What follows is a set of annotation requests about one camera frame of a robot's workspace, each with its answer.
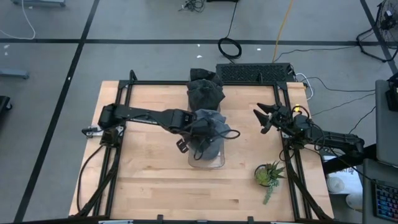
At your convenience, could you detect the grey desk with keyboard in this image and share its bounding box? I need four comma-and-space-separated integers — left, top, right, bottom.
362, 158, 398, 224

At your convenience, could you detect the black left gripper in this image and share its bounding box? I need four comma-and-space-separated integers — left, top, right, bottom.
174, 116, 220, 153

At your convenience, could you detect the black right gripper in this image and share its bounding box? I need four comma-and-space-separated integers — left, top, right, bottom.
253, 103, 295, 137

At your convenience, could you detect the black floor object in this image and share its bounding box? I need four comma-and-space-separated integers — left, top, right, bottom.
0, 95, 12, 119

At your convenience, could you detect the black coiled cable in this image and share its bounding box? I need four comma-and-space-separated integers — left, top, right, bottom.
217, 0, 243, 60

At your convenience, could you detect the grey cart base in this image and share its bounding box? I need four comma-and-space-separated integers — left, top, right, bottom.
11, 0, 67, 7

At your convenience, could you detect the white printed box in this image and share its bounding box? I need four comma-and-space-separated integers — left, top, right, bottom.
323, 155, 363, 195

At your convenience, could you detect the dark cap with strap buckle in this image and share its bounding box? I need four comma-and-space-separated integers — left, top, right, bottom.
186, 78, 226, 112

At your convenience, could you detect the backlit rainbow keyboard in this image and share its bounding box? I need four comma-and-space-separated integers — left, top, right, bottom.
373, 179, 398, 222

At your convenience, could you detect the black cable bundle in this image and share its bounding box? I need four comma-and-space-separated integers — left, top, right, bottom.
178, 0, 206, 13

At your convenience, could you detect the black floor fan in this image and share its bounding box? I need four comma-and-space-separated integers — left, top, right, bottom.
356, 0, 398, 63

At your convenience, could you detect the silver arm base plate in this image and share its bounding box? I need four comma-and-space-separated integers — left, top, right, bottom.
81, 125, 124, 138

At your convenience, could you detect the black perforated computer case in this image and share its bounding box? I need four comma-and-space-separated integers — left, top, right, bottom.
216, 63, 296, 84

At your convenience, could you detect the blue-grey cap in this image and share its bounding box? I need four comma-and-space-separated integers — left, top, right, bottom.
194, 108, 228, 125

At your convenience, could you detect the clear plastic bin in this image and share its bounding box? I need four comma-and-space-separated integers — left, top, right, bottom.
187, 104, 226, 170

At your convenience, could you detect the yellow cable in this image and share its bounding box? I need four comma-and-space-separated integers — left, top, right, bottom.
272, 0, 295, 63

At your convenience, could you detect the blue-grey floor bar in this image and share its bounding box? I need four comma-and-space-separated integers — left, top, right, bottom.
0, 68, 29, 80

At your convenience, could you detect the black desk device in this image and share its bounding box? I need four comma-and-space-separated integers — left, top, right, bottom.
385, 72, 398, 112

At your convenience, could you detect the black aluminium table frame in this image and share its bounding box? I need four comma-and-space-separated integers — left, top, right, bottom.
70, 69, 335, 224

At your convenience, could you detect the white paper roll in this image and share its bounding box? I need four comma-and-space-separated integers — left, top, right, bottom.
345, 192, 364, 212
326, 176, 345, 194

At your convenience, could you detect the slate grey cap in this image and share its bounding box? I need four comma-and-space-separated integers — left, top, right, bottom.
189, 119, 233, 161

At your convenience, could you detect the grey desk with black device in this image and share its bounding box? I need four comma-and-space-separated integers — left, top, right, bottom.
374, 79, 398, 167

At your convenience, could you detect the potted green succulent plant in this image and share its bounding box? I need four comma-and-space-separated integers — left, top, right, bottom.
254, 160, 286, 205

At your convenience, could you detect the black diagonal beam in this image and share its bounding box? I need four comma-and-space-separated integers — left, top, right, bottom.
322, 143, 377, 175

